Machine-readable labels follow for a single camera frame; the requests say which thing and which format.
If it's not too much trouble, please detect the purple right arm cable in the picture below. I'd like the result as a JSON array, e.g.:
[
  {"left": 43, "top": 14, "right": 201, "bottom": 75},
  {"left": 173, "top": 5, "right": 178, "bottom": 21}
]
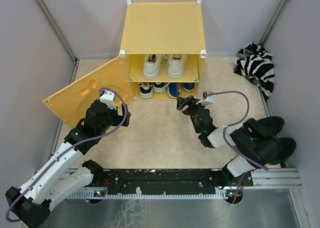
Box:
[{"left": 202, "top": 91, "right": 270, "bottom": 204}]

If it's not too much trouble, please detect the black white striped cloth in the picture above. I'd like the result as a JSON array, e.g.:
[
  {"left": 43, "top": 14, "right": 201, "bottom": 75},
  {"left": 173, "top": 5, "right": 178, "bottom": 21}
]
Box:
[{"left": 233, "top": 43, "right": 275, "bottom": 100}]

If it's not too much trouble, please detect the black sneaker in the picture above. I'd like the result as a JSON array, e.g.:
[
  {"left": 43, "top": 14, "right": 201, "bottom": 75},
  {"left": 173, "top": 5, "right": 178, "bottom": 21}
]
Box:
[
  {"left": 249, "top": 116, "right": 285, "bottom": 137},
  {"left": 270, "top": 137, "right": 297, "bottom": 165}
]

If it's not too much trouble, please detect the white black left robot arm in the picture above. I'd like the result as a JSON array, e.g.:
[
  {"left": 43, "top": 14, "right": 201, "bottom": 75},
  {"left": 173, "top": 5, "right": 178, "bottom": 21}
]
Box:
[{"left": 5, "top": 99, "right": 131, "bottom": 227}]

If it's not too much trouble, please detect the yellow cabinet door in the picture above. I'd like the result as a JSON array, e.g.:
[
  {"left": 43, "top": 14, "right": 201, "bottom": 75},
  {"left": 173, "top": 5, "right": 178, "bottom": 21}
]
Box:
[{"left": 42, "top": 56, "right": 134, "bottom": 128}]

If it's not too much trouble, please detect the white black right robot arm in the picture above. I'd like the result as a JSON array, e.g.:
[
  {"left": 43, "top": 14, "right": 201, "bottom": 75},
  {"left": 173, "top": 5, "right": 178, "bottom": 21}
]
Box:
[{"left": 176, "top": 96, "right": 285, "bottom": 188}]

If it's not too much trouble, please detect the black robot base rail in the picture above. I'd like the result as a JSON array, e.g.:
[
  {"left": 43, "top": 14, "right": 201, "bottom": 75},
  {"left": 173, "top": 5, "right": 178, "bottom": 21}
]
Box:
[{"left": 69, "top": 169, "right": 253, "bottom": 203}]

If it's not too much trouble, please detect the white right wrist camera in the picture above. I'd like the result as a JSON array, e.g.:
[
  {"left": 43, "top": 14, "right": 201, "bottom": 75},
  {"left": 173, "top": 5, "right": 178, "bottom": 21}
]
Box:
[{"left": 197, "top": 91, "right": 215, "bottom": 106}]

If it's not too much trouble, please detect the blue canvas shoe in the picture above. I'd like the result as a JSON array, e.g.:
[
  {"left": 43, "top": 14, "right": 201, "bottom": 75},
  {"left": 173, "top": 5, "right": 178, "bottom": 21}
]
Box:
[
  {"left": 183, "top": 83, "right": 196, "bottom": 92},
  {"left": 167, "top": 83, "right": 181, "bottom": 98}
]

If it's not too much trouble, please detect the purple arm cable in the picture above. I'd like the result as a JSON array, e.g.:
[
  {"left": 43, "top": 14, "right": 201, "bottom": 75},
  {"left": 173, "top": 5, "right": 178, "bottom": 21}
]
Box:
[
  {"left": 202, "top": 91, "right": 270, "bottom": 204},
  {"left": 5, "top": 87, "right": 126, "bottom": 222}
]

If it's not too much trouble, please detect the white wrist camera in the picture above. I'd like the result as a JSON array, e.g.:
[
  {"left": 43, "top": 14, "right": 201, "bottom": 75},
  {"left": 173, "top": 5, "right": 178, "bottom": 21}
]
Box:
[
  {"left": 99, "top": 88, "right": 117, "bottom": 110},
  {"left": 197, "top": 91, "right": 215, "bottom": 106}
]

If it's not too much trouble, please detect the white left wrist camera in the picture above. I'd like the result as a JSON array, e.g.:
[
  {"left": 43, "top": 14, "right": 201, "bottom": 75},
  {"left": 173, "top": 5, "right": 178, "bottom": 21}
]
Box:
[{"left": 99, "top": 88, "right": 117, "bottom": 110}]

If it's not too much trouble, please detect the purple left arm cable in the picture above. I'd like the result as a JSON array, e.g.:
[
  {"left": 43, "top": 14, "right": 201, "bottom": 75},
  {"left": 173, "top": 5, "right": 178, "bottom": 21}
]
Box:
[{"left": 5, "top": 87, "right": 126, "bottom": 222}]

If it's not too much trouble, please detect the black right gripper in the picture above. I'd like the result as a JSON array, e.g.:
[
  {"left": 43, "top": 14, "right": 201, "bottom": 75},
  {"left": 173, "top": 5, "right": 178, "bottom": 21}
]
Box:
[{"left": 176, "top": 96, "right": 208, "bottom": 134}]

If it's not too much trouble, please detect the yellow plastic shoe cabinet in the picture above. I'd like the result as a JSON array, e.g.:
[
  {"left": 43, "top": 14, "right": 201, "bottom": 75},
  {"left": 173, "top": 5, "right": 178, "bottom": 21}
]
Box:
[{"left": 119, "top": 0, "right": 207, "bottom": 99}]

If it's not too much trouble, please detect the black sneaker lower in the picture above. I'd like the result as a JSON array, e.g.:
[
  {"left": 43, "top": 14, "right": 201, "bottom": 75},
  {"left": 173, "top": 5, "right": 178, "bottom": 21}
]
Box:
[{"left": 270, "top": 137, "right": 297, "bottom": 165}]

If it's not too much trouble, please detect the black sneaker upper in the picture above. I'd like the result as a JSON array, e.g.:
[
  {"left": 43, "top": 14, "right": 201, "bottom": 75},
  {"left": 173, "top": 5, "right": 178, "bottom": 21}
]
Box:
[{"left": 249, "top": 116, "right": 285, "bottom": 137}]

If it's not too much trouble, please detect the black white canvas shoe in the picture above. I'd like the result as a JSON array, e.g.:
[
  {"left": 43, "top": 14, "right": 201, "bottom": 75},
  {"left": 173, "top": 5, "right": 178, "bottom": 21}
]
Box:
[
  {"left": 152, "top": 82, "right": 168, "bottom": 93},
  {"left": 138, "top": 82, "right": 154, "bottom": 99}
]

